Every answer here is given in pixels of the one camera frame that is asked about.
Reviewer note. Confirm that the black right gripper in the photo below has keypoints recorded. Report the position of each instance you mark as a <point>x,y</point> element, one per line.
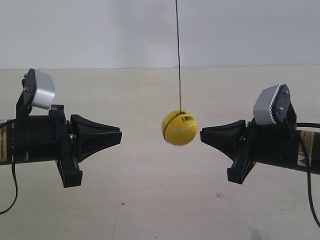
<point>235,140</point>

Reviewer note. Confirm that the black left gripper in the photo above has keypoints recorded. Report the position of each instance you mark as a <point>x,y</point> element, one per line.
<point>77,140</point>

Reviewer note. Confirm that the yellow tennis ball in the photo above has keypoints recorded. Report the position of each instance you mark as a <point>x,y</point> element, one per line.
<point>179,127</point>

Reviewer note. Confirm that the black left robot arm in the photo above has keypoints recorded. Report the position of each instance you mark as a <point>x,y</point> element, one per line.
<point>53,137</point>

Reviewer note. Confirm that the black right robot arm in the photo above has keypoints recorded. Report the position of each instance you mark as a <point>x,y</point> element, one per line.
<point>289,148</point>

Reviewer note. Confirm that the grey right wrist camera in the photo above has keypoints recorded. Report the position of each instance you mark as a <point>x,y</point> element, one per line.
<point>274,106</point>

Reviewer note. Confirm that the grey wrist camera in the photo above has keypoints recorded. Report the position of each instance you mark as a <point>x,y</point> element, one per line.
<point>38,89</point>
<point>274,106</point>

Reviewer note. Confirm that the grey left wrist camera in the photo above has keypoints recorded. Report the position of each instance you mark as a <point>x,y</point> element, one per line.
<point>38,89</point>

